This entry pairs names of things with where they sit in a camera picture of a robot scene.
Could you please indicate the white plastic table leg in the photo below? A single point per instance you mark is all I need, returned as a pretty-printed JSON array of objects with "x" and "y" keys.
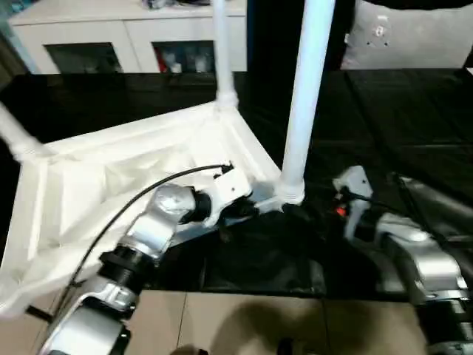
[
  {"x": 18, "y": 133},
  {"x": 223, "y": 48},
  {"x": 306, "y": 92}
]

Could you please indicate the white plastic table top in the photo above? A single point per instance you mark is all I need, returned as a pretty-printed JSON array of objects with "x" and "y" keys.
[{"x": 111, "y": 166}]

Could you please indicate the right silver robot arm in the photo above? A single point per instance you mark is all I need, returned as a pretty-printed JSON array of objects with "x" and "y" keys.
[{"x": 425, "y": 255}]

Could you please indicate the black mat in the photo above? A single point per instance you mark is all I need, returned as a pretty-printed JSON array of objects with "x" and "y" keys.
[{"x": 388, "y": 129}]

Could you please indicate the dark olive round object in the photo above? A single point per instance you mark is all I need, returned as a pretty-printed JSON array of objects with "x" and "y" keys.
[{"x": 192, "y": 350}]

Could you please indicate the red item behind glass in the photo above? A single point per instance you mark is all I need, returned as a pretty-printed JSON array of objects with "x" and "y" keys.
[{"x": 162, "y": 61}]

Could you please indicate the grey cushion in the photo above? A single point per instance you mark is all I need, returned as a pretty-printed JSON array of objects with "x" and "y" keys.
[{"x": 414, "y": 40}]

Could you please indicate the white flat board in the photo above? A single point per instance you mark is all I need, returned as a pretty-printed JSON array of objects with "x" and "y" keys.
[{"x": 469, "y": 71}]

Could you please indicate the white cabinet with glass doors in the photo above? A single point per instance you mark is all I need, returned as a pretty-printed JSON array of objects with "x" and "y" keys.
[{"x": 92, "y": 29}]

